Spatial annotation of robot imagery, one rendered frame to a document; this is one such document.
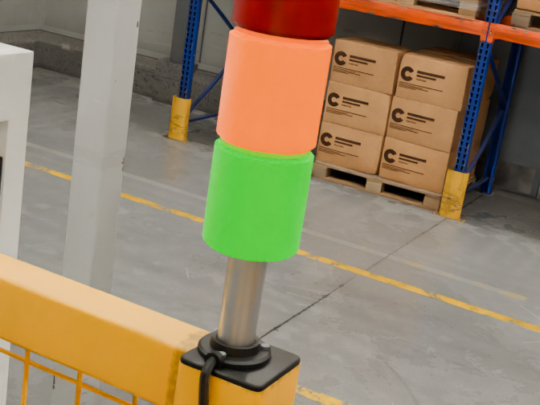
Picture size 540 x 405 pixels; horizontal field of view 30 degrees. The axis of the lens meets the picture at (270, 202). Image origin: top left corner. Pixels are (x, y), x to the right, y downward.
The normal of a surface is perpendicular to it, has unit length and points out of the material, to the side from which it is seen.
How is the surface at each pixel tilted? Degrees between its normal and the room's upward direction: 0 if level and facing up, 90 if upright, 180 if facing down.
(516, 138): 90
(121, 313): 0
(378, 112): 91
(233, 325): 90
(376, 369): 0
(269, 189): 90
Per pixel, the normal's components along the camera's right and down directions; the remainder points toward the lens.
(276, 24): -0.11, 0.28
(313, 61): 0.62, 0.32
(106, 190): 0.87, 0.26
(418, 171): -0.47, 0.23
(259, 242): 0.15, 0.32
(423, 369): 0.15, -0.94
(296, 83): 0.40, 0.32
